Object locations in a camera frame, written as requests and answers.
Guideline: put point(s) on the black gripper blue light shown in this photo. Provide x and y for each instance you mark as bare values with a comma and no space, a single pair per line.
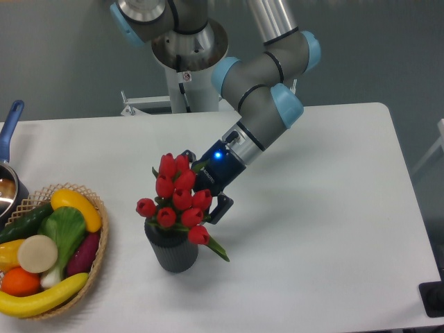
215,170

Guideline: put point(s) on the red tulip bouquet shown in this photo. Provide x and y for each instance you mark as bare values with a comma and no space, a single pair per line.
177,206

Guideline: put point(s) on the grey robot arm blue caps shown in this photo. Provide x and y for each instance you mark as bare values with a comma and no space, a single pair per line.
192,48

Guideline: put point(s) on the dark grey ribbed vase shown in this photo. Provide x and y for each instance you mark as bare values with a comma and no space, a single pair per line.
174,252

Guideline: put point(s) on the green bok choy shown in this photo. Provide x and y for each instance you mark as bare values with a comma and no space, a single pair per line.
66,227

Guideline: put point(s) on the purple sweet potato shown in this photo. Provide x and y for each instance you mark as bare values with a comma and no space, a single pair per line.
82,260

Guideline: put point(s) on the woven wicker basket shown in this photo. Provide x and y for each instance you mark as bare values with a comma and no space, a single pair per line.
43,196

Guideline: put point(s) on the beige round slice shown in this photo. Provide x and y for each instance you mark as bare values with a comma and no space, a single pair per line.
37,254

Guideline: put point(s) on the dark green cucumber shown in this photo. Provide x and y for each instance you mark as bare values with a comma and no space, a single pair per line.
26,225

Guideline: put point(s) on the yellow bell pepper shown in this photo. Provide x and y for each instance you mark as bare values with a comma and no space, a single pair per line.
8,254

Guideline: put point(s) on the orange fruit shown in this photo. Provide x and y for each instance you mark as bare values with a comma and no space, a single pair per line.
20,283

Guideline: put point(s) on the yellow banana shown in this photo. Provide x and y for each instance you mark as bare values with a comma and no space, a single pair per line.
39,303

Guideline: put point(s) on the black device at table edge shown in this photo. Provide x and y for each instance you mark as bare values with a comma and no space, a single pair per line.
432,298

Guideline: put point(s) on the blue handled saucepan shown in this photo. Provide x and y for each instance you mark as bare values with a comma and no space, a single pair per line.
13,191

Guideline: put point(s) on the white furniture frame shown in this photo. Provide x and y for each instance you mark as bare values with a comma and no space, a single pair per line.
431,156

